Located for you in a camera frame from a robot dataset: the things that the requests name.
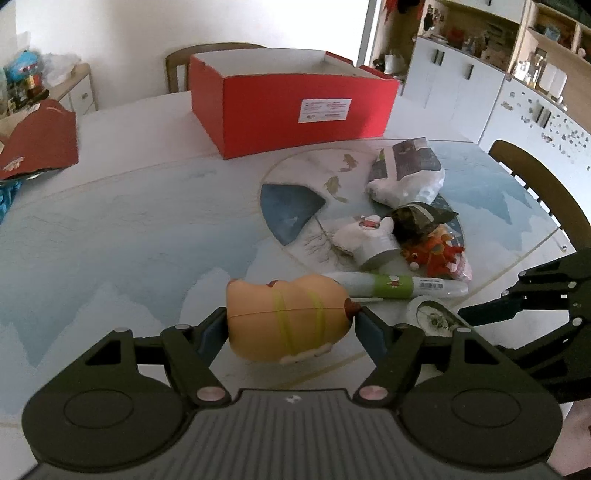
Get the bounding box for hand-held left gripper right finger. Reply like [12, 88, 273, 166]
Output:
[353, 307, 502, 408]

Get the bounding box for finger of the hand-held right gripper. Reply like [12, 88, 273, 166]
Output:
[458, 248, 591, 334]
[499, 330, 591, 403]

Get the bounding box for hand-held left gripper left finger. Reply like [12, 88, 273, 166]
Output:
[85, 307, 232, 408]

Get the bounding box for green and white tube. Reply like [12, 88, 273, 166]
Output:
[323, 271, 469, 302]

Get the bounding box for pink paper packet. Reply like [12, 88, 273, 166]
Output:
[445, 256, 473, 282]

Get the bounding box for peach pig toy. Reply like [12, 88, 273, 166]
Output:
[225, 274, 363, 365]

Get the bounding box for red cardboard box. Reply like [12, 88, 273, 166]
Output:
[188, 46, 402, 160]

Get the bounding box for white tape roll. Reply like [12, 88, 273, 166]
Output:
[409, 295, 462, 336]

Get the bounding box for white cylinder bottle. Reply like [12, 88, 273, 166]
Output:
[356, 235, 400, 271]

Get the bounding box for dark snack packet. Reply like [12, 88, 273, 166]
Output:
[385, 202, 459, 245]

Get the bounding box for wooden chair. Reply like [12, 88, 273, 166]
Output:
[488, 140, 591, 259]
[165, 43, 269, 94]

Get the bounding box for white plastic bag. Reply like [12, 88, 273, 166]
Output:
[366, 137, 446, 206]

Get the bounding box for glass jars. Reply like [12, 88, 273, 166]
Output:
[516, 50, 568, 103]

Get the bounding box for blue gloves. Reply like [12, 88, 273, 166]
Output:
[0, 178, 23, 223]

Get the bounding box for red box lid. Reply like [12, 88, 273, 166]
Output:
[0, 99, 78, 181]

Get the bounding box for white side cabinet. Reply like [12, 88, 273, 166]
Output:
[46, 62, 98, 116]

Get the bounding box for wooden shelf unit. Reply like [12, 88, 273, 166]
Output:
[369, 0, 591, 108]

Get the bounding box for clear plastic bag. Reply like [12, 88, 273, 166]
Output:
[41, 52, 82, 86]

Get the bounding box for blue toy package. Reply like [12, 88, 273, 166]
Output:
[4, 48, 44, 85]

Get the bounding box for orange horse plush keychain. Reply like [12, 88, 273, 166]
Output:
[401, 233, 465, 277]

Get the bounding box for white plush keychain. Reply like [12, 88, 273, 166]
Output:
[331, 215, 397, 260]

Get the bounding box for white wall cabinet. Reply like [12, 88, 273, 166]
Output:
[401, 37, 591, 185]

